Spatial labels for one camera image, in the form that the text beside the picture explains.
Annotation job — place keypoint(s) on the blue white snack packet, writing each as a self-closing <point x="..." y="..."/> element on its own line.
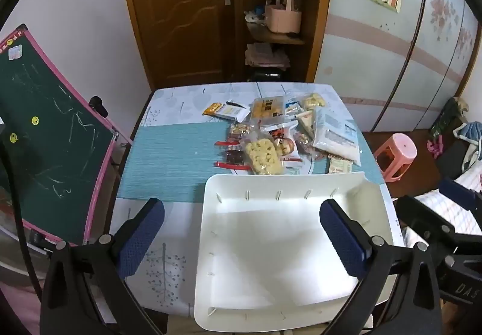
<point x="292" y="107"/>

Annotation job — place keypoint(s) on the small yellow puff snack bag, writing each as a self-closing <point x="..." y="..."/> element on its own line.
<point x="314" y="100"/>

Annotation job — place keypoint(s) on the flowered sliding wardrobe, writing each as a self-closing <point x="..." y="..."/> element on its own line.
<point x="376" y="56"/>

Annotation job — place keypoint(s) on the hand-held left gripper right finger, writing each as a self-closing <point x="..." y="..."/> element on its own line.
<point x="342" y="241"/>

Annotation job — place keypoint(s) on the brown wooden door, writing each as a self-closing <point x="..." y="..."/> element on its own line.
<point x="180" y="19"/>

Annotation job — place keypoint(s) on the white plastic tray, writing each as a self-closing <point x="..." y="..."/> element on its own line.
<point x="278" y="237"/>

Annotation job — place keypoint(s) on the large white blue bag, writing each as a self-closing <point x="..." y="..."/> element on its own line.
<point x="335" y="133"/>

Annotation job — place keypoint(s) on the round pale puff snack bag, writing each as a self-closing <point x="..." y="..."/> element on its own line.
<point x="263" y="154"/>

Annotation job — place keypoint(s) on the pale yellow red-edged packet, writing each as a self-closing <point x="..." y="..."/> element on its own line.
<point x="340" y="165"/>

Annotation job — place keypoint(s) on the folded pink cloth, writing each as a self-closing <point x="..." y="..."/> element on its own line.
<point x="265" y="54"/>

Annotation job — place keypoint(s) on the wooden corner shelf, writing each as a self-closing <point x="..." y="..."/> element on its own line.
<point x="319" y="37"/>

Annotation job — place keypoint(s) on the pink plastic stool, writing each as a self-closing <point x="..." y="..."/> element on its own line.
<point x="397" y="156"/>

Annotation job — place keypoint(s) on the blue white cloth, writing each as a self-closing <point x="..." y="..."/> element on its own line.
<point x="469" y="139"/>

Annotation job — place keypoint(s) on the red sausage stick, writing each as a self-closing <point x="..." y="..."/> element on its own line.
<point x="227" y="143"/>
<point x="229" y="166"/>

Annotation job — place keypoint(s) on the teal leaf print tablecloth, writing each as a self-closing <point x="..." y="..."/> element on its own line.
<point x="169" y="158"/>

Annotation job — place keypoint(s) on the orange white snack packet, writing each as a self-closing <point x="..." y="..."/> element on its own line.
<point x="226" y="110"/>

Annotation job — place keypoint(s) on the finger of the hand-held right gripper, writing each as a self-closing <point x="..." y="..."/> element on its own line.
<point x="455" y="190"/>
<point x="418" y="214"/>

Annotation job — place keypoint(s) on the green chalkboard pink frame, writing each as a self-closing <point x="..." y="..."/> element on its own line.
<point x="56" y="132"/>

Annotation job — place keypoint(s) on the dark green bag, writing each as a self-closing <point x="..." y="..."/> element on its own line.
<point x="448" y="116"/>

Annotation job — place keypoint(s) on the triangular sandwich packet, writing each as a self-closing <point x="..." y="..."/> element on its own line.
<point x="307" y="120"/>

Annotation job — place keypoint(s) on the small clear nut packet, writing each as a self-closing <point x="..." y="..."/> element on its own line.
<point x="241" y="129"/>

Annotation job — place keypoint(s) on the dark red snack packet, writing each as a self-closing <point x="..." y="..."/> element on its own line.
<point x="235" y="156"/>

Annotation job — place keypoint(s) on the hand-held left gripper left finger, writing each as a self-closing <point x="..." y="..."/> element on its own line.
<point x="141" y="237"/>

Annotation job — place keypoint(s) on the white red cartoon snack packet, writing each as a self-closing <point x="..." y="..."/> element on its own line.
<point x="284" y="141"/>

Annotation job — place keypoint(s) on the pink toy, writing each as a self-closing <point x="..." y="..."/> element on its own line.
<point x="435" y="146"/>

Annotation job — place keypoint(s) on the yellow cracker bag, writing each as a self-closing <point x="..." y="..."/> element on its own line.
<point x="267" y="107"/>

